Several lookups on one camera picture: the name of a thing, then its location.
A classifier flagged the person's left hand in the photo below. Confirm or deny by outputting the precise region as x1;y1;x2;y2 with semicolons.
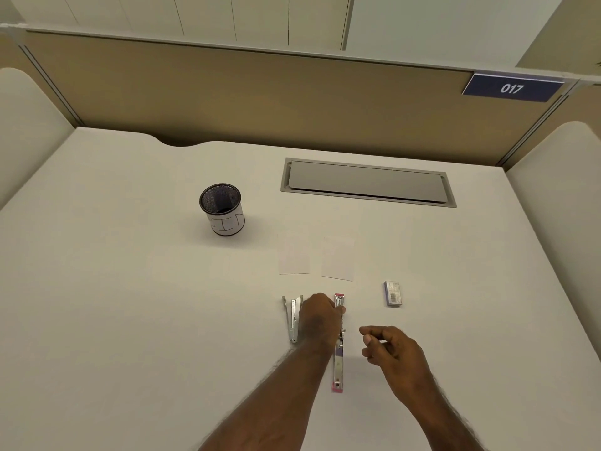
297;292;347;356

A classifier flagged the person's right hand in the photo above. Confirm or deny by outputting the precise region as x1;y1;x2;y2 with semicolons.
359;325;440;409

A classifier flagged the white metal stapler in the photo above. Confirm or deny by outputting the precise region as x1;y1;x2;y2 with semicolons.
281;294;305;345

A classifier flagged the pink metal stapler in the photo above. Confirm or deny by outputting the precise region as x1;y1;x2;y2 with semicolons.
331;293;348;394

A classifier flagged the white paper sheet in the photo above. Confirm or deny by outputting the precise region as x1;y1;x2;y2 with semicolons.
277;234;312;276
321;237;356;281

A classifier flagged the small box of staples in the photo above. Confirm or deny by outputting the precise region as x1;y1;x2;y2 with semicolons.
383;280;404;308

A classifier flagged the person's left forearm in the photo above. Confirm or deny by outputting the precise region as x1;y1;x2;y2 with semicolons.
197;342;337;451

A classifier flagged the black mesh pen holder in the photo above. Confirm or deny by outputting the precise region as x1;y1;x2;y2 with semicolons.
198;184;247;237

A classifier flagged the white curved desk divider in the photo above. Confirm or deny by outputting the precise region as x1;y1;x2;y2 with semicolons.
505;120;601;362
0;66;76;212

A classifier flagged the long beige partition panel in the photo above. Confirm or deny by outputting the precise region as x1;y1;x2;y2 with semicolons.
0;28;581;167

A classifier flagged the blue number sign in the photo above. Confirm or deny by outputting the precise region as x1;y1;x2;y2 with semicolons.
461;73;566;103

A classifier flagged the beige side partition panel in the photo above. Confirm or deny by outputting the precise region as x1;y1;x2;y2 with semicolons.
0;30;83;127
500;79;601;167

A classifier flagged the grey desk cable hatch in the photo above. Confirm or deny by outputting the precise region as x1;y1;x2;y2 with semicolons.
280;157;458;209

